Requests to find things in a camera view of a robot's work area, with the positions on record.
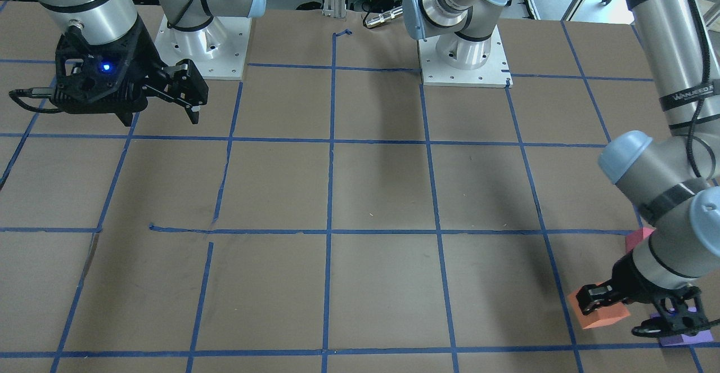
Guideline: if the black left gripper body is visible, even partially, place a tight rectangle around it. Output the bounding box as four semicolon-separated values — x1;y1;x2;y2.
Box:
610;254;710;335

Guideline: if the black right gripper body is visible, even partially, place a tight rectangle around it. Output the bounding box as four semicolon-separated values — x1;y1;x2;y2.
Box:
49;21;169;126

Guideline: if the orange foam block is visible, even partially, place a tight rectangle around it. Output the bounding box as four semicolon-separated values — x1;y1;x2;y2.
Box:
566;288;631;330

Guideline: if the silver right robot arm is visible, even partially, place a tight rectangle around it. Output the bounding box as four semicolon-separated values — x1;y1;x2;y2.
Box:
8;0;267;127

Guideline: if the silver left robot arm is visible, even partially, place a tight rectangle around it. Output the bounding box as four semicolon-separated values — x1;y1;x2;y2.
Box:
403;0;718;339

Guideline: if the purple foam block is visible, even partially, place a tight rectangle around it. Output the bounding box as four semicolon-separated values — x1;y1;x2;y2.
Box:
657;330;713;347

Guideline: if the pink foam block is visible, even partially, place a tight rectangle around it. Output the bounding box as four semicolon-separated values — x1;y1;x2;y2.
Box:
625;227;655;254

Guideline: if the brown paper table cover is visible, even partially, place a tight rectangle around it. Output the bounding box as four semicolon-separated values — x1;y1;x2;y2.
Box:
1;2;718;372

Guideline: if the silver cylindrical connector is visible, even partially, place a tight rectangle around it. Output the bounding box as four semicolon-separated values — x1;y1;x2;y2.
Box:
363;7;403;29

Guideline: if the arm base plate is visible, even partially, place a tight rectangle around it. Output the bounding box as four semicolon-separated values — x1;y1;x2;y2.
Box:
155;16;254;81
417;26;514;88

